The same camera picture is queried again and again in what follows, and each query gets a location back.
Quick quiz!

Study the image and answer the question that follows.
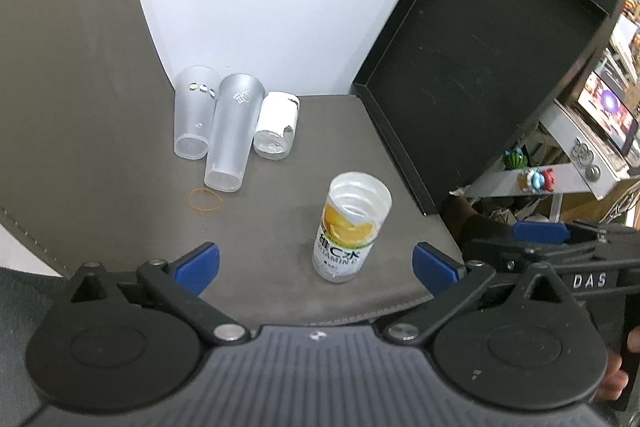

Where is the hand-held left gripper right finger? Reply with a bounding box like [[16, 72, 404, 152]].
[[383, 243, 577, 348]]

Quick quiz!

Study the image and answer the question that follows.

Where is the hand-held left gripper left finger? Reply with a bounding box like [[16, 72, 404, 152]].
[[70, 242, 252, 348]]

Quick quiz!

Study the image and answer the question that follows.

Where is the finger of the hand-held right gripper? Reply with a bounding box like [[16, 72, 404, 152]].
[[461, 241, 608, 280], [514, 220, 640, 259]]

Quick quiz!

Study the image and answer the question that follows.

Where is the yellow label clear plastic cup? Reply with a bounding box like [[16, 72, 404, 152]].
[[312, 172, 392, 284]]

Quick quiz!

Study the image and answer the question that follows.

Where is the tall frosted plastic cup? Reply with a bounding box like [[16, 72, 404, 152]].
[[203, 73, 265, 193]]

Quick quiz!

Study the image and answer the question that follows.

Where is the short frosted plastic cup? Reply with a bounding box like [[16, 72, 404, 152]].
[[173, 65, 221, 159]]

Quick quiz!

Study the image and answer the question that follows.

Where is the white label clear plastic cup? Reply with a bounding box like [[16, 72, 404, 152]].
[[253, 91, 301, 160]]

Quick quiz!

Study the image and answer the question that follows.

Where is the person's right hand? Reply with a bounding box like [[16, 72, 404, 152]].
[[599, 326, 640, 402]]

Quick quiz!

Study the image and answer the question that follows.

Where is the blue and red toy figure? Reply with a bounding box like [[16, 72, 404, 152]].
[[518, 167, 557, 194]]

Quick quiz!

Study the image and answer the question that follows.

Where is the orange rubber band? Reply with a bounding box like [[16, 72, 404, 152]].
[[188, 189, 224, 214]]

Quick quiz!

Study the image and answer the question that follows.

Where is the white metal shelf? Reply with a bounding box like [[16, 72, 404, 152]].
[[462, 99, 632, 228]]

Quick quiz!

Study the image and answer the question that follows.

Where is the colourful display screen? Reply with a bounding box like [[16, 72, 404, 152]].
[[572, 69, 640, 154]]

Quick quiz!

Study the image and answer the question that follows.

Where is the black tray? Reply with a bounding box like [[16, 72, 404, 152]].
[[351, 0, 611, 217]]

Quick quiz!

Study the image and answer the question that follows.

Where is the grey leather mat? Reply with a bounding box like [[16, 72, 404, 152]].
[[0, 0, 466, 329]]

